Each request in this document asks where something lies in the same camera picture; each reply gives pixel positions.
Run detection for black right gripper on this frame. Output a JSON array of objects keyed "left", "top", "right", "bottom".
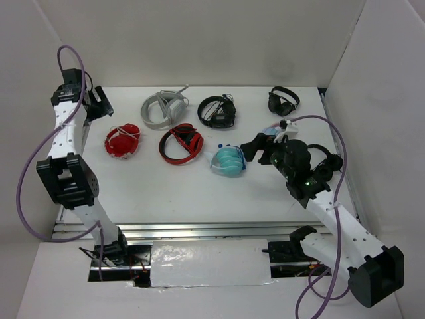
[{"left": 240, "top": 132, "right": 294, "bottom": 179}]

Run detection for red headphones with white cable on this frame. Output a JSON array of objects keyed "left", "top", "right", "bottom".
[{"left": 104, "top": 123, "right": 141, "bottom": 160}]

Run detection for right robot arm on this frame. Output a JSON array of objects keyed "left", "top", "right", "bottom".
[{"left": 241, "top": 133, "right": 404, "bottom": 308}]

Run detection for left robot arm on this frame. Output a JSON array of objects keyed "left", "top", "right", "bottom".
[{"left": 36, "top": 68, "right": 131, "bottom": 266}]

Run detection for pink and blue headphones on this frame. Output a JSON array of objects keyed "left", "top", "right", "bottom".
[{"left": 262, "top": 126, "right": 282, "bottom": 136}]

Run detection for teal and white headphones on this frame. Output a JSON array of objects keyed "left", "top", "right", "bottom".
[{"left": 204, "top": 144, "right": 246, "bottom": 178}]

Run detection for black folded headphones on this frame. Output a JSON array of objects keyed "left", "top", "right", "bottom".
[{"left": 268, "top": 86, "right": 300, "bottom": 117}]

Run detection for black headphones with display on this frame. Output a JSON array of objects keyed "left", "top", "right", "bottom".
[{"left": 197, "top": 94, "right": 236, "bottom": 129}]

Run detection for grey white headphones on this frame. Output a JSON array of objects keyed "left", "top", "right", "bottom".
[{"left": 140, "top": 85, "right": 189, "bottom": 130}]

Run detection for black on-ear headphones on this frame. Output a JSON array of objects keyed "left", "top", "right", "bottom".
[{"left": 307, "top": 144, "right": 343, "bottom": 182}]

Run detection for red and black headphones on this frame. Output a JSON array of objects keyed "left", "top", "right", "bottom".
[{"left": 158, "top": 123, "right": 204, "bottom": 165}]

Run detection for silver foil covered plate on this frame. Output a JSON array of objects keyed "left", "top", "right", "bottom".
[{"left": 151, "top": 239, "right": 272, "bottom": 288}]

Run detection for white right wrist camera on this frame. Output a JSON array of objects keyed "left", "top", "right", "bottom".
[{"left": 274, "top": 119, "right": 299, "bottom": 143}]

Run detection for aluminium front rail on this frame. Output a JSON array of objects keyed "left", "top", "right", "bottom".
[{"left": 54, "top": 221, "right": 328, "bottom": 241}]

